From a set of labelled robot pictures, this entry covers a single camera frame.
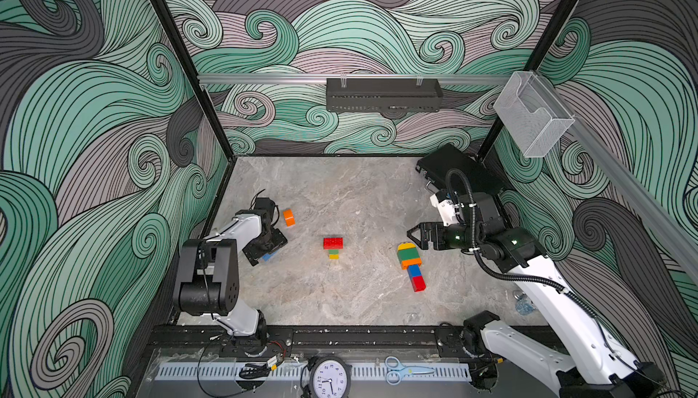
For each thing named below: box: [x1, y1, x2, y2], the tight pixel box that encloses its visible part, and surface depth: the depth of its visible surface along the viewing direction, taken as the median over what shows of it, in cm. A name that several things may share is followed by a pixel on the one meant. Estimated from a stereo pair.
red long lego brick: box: [322, 237, 345, 250], surface depth 85 cm
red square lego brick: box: [410, 275, 427, 293], surface depth 83 cm
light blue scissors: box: [384, 356, 436, 387], surface depth 71 cm
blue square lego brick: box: [407, 264, 422, 280], surface depth 87 cm
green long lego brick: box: [397, 247, 420, 263], surface depth 91 cm
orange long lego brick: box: [400, 258, 423, 270], surface depth 89 cm
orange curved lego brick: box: [282, 208, 296, 228], surface depth 100 cm
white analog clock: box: [309, 355, 352, 398], surface depth 67 cm
